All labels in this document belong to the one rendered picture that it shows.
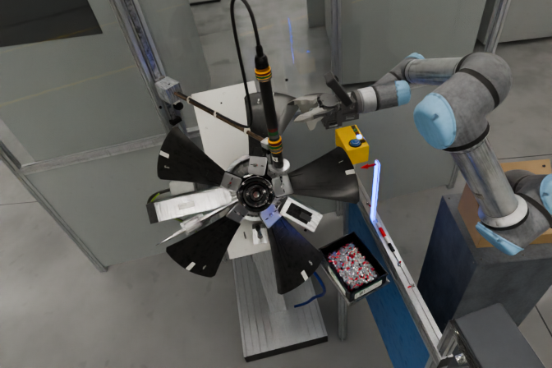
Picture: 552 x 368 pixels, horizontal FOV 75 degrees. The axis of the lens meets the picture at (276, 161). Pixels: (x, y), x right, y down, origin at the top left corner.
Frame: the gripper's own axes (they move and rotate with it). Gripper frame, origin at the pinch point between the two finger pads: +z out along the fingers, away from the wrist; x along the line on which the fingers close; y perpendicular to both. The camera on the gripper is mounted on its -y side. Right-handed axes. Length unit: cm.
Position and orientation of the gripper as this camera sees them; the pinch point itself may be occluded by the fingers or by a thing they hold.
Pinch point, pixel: (293, 109)
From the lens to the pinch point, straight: 106.9
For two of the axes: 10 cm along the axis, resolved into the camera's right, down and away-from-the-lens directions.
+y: 1.3, 7.4, 6.7
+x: -1.8, -6.4, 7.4
